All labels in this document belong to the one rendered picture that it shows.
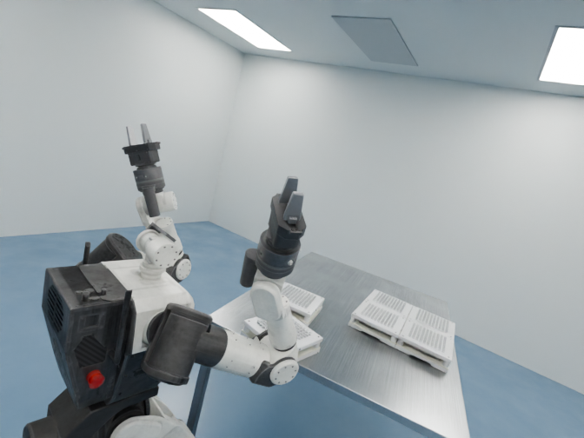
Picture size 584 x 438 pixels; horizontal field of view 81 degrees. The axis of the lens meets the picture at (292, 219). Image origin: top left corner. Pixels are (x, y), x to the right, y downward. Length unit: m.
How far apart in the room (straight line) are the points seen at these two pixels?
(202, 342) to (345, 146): 4.35
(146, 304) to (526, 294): 4.25
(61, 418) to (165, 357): 0.41
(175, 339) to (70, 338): 0.21
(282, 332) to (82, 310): 0.44
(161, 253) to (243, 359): 0.32
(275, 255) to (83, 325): 0.43
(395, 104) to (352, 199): 1.35
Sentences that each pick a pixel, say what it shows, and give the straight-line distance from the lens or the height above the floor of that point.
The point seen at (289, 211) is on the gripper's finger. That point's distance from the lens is 0.63.
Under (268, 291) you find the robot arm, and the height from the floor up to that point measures 1.39.
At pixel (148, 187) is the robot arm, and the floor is 1.45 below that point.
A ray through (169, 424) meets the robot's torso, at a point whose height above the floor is 0.82.
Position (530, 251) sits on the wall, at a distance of 4.59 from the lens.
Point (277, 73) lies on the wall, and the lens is 5.75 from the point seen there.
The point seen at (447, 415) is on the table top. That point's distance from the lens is 1.59.
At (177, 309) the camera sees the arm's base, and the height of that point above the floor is 1.30.
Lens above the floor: 1.70
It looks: 12 degrees down
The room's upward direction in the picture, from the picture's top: 15 degrees clockwise
